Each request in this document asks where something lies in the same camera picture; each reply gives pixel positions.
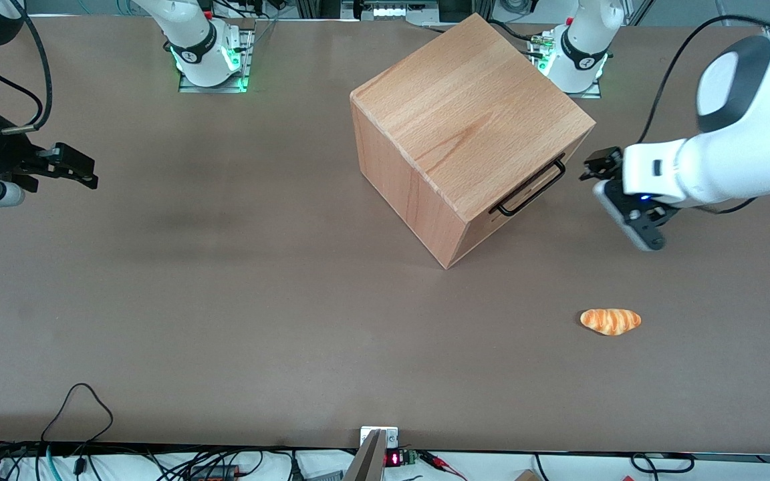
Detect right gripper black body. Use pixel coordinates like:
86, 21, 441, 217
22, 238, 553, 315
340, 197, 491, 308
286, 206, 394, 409
0, 110, 58, 184

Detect black metal drawer handle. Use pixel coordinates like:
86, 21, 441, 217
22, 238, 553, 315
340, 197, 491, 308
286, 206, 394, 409
490, 154, 567, 218

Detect wooden drawer with handle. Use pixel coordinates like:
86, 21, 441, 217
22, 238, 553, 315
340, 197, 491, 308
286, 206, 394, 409
468, 126, 595, 228

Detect wooden drawer cabinet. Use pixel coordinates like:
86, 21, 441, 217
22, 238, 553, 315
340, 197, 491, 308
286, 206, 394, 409
350, 12, 596, 271

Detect orange toy croissant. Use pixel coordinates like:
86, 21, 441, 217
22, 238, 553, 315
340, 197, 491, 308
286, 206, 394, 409
580, 307, 642, 337

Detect white lit device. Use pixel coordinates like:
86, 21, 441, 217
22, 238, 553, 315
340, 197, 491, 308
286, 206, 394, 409
370, 1, 420, 19

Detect red black clip leads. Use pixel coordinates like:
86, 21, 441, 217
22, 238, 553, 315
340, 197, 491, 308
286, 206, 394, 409
417, 450, 469, 481

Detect black orange power device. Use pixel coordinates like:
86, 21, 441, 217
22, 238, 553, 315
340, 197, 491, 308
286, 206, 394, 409
188, 464, 240, 481

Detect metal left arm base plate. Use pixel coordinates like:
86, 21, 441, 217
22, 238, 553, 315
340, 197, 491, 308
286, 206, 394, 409
527, 30, 604, 100

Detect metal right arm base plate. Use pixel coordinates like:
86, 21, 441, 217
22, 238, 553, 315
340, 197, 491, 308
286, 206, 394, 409
177, 19, 255, 94

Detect thin black looped cable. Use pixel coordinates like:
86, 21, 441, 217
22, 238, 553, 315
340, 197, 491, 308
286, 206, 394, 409
40, 382, 114, 447

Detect black coiled cable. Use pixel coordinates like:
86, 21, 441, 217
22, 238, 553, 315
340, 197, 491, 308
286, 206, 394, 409
629, 452, 696, 475

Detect silver metal bracket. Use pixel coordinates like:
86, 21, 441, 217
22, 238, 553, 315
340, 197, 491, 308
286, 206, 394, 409
360, 426, 400, 450

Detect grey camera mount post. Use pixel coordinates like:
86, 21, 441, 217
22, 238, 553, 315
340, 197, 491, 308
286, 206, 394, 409
343, 429, 388, 481

